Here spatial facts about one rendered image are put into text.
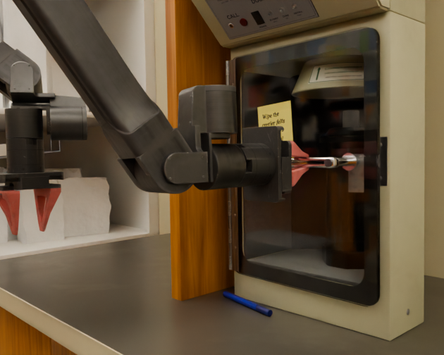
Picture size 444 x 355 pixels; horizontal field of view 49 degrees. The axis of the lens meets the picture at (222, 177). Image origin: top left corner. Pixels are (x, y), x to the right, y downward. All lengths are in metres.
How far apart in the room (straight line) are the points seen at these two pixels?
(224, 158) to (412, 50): 0.36
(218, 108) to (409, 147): 0.32
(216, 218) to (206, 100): 0.42
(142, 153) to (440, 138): 0.78
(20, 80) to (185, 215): 0.36
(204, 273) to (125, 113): 0.51
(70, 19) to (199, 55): 0.46
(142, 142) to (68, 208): 1.31
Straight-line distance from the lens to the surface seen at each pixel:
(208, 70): 0.96
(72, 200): 1.83
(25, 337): 1.14
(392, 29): 0.75
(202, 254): 0.95
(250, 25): 0.85
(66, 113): 0.84
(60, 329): 0.89
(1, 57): 0.88
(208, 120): 0.58
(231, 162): 0.59
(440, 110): 1.17
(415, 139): 0.80
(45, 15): 0.53
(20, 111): 0.83
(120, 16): 2.09
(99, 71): 0.53
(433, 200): 1.18
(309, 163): 0.71
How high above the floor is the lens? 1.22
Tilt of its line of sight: 3 degrees down
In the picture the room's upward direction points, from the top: 1 degrees counter-clockwise
